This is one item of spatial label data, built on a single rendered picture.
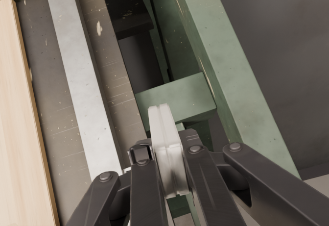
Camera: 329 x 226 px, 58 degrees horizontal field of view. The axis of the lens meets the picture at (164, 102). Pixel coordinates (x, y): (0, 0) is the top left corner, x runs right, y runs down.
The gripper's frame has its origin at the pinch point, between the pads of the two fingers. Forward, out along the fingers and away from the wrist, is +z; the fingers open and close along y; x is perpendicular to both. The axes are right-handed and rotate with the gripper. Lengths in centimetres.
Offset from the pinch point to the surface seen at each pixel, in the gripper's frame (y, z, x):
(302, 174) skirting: 135, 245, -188
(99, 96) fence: -9.2, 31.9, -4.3
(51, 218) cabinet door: -20.1, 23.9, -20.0
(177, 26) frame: 10, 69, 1
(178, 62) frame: 9, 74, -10
